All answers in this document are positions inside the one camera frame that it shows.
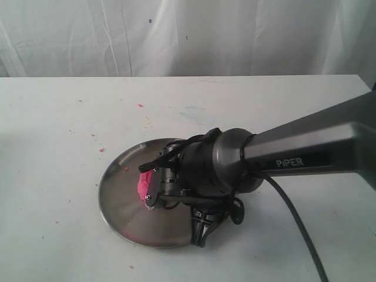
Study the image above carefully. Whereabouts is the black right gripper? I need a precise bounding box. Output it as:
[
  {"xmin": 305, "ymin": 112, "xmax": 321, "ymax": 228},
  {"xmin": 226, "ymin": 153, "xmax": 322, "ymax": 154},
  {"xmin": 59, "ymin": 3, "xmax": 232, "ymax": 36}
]
[{"xmin": 157, "ymin": 137, "xmax": 226, "ymax": 247}]

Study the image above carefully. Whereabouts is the pink dough lump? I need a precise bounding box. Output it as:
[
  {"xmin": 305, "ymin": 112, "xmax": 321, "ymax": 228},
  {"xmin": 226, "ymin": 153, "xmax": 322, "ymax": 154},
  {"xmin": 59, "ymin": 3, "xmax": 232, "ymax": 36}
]
[{"xmin": 137, "ymin": 170, "xmax": 156, "ymax": 210}]

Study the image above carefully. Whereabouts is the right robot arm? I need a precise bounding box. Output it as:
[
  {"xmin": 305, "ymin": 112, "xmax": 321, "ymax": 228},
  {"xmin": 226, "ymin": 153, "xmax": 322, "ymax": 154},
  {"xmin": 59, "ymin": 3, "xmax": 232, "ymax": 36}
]
[{"xmin": 157, "ymin": 92, "xmax": 375, "ymax": 247}]

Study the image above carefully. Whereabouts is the round stainless steel plate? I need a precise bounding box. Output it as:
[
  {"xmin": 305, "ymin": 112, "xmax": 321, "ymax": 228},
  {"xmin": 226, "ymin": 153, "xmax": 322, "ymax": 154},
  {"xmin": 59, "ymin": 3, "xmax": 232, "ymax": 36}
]
[{"xmin": 99, "ymin": 138, "xmax": 192, "ymax": 249}]

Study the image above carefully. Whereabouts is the white backdrop curtain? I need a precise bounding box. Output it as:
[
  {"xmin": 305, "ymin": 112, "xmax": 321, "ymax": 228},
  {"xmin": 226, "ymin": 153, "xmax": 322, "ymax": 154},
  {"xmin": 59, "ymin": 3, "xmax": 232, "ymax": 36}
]
[{"xmin": 1, "ymin": 1, "xmax": 375, "ymax": 86}]

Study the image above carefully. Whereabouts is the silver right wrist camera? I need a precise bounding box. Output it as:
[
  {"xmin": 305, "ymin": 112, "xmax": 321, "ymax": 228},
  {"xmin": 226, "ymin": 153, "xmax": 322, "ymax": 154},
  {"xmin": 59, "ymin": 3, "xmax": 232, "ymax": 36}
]
[{"xmin": 137, "ymin": 160, "xmax": 163, "ymax": 210}]

